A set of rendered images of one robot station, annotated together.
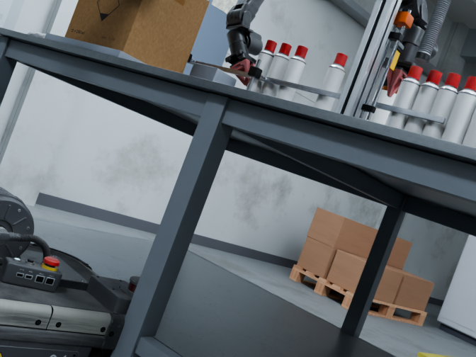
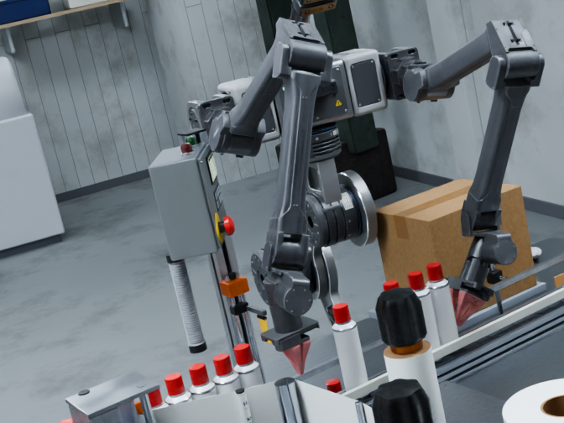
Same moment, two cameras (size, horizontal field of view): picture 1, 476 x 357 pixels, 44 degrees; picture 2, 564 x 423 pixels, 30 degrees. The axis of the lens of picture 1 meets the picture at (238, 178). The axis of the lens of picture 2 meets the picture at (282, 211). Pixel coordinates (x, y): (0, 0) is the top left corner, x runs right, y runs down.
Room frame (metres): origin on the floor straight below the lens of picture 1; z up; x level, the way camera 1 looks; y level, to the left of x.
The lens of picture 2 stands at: (2.48, -2.09, 1.81)
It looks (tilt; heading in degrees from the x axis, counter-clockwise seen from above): 14 degrees down; 113
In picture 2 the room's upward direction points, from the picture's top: 13 degrees counter-clockwise
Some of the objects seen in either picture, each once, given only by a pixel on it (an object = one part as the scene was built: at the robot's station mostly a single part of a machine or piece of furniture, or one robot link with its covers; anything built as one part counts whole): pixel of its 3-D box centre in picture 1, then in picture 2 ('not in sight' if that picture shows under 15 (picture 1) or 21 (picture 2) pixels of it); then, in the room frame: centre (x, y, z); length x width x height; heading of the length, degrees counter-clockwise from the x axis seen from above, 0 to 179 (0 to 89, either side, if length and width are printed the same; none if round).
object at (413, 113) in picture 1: (275, 81); (400, 331); (1.80, 0.00, 0.96); 1.07 x 0.01 x 0.01; 53
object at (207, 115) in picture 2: not in sight; (224, 124); (1.43, 0.12, 1.45); 0.09 x 0.08 x 0.12; 42
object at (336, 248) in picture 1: (369, 267); not in sight; (5.08, -1.32, 0.32); 1.10 x 0.78 x 0.65; 124
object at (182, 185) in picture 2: not in sight; (190, 199); (1.52, -0.29, 1.38); 0.17 x 0.10 x 0.19; 108
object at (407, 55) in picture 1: (404, 57); (287, 319); (1.68, -0.32, 1.13); 0.10 x 0.07 x 0.07; 52
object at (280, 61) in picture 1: (275, 75); (423, 316); (1.85, 0.00, 0.98); 0.05 x 0.05 x 0.20
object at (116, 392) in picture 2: not in sight; (112, 393); (1.47, -0.65, 1.14); 0.14 x 0.11 x 0.01; 53
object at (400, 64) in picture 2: not in sight; (410, 74); (1.81, 0.45, 1.45); 0.09 x 0.08 x 0.12; 42
